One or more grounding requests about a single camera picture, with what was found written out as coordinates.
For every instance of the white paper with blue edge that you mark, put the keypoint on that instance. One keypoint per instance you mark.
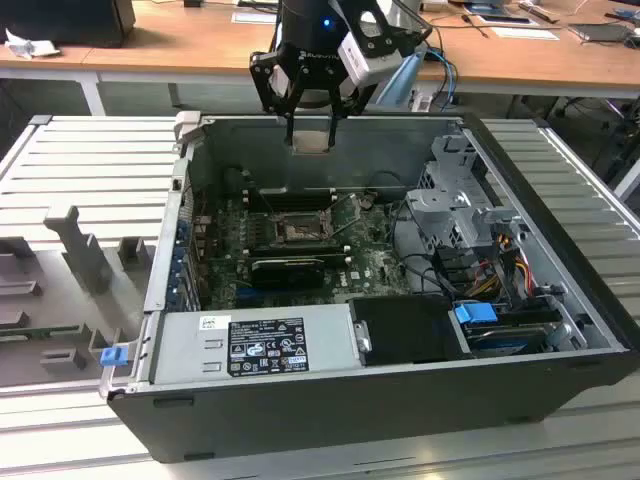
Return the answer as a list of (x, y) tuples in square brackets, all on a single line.
[(252, 17)]

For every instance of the grey notebook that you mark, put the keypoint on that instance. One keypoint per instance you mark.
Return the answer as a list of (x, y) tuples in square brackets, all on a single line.
[(600, 33)]

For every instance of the silver metal drive cage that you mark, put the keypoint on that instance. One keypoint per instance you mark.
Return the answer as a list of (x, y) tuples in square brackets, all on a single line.
[(440, 210)]

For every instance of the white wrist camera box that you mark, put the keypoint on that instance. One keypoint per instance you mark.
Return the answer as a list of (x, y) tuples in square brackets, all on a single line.
[(357, 61)]

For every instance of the crumpled white paper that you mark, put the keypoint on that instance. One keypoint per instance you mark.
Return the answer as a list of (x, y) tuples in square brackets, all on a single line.
[(30, 47)]

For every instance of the CPU socket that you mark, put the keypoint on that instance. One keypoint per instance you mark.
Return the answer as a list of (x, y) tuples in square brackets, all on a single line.
[(300, 233)]

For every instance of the black graphics card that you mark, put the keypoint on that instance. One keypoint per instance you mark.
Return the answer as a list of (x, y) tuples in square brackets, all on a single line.
[(285, 274)]

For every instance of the black plastic shroud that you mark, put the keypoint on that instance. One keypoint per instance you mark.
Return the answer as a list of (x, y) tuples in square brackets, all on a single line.
[(410, 330)]

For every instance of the white power adapter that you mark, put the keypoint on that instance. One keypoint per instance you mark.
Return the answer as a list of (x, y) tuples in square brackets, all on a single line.
[(421, 101)]

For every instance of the black RAM slot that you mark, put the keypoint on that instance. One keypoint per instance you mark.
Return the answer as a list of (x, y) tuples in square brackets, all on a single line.
[(335, 258), (300, 204), (300, 194), (295, 248)]

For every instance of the grey parts rack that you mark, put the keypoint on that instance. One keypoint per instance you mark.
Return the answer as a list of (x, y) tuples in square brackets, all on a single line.
[(85, 255)]

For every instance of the green RAM stick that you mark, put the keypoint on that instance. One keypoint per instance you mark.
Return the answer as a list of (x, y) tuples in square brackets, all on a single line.
[(40, 330)]

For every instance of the grey power supply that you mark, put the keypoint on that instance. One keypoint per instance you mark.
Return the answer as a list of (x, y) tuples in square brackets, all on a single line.
[(185, 345)]

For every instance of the white paper sheet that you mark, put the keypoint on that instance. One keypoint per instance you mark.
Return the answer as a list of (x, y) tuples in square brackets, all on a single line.
[(525, 33)]

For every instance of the black computer box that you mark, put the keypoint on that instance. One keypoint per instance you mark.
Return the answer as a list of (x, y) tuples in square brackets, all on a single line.
[(65, 20)]

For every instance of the green motherboard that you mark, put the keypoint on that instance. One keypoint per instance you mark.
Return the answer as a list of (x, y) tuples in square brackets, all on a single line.
[(370, 270)]

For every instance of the white tablet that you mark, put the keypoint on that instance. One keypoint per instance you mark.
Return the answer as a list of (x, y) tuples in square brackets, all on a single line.
[(502, 19)]

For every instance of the silver CPU plate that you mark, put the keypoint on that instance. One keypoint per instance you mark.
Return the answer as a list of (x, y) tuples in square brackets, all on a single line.
[(310, 142)]

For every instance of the black PC case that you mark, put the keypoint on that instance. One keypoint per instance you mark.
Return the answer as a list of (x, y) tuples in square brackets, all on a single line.
[(350, 415)]

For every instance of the blue case latch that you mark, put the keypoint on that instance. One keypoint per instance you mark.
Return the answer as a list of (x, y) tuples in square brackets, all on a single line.
[(112, 357)]

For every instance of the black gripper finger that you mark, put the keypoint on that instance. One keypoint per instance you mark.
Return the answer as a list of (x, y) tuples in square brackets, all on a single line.
[(290, 130), (334, 132)]

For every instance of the hard disk in blue carrier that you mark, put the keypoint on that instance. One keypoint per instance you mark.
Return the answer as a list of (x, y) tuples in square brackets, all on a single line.
[(474, 316)]

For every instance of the long wooden desk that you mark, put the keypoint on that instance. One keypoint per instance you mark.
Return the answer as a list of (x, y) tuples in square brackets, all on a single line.
[(200, 45)]

